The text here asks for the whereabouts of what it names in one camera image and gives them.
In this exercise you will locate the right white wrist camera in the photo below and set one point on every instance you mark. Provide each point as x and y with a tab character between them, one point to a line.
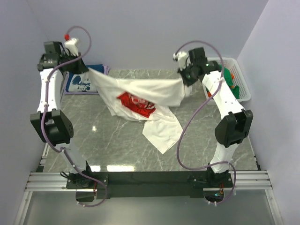
182	58

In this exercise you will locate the aluminium extrusion rail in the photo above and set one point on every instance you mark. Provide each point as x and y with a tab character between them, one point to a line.
53	182

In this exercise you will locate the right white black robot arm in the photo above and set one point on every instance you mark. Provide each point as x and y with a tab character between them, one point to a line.
235	120

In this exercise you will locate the white plastic basket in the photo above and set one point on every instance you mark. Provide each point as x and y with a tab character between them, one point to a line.
235	80

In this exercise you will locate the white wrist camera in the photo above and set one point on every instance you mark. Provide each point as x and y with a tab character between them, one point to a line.
182	58
72	44

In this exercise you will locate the white t-shirt red print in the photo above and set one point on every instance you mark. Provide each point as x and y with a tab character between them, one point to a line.
147	100

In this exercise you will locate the green t-shirt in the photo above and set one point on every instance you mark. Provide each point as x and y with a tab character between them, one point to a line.
230	80

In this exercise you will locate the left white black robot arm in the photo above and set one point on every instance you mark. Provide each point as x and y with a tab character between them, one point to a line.
50	123

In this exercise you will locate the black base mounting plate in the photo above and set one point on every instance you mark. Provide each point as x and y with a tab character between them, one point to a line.
151	184

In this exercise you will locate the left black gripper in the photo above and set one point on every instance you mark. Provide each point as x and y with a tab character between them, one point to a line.
79	66

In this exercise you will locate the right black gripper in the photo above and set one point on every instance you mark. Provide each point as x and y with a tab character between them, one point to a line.
186	78

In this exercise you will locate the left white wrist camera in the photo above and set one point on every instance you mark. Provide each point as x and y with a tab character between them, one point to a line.
72	44

